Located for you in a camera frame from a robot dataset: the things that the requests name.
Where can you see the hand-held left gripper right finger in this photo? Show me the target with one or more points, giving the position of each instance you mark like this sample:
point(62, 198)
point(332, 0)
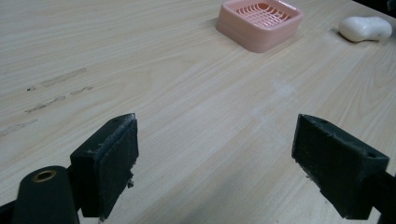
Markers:
point(337, 169)

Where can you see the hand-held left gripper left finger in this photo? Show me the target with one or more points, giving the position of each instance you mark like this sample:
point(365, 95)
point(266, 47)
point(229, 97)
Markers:
point(104, 168)

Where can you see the white soap bar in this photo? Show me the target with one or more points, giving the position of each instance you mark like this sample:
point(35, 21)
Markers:
point(364, 28)

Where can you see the pink soap dish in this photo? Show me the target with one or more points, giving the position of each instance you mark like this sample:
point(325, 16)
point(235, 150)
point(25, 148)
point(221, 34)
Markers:
point(261, 26)

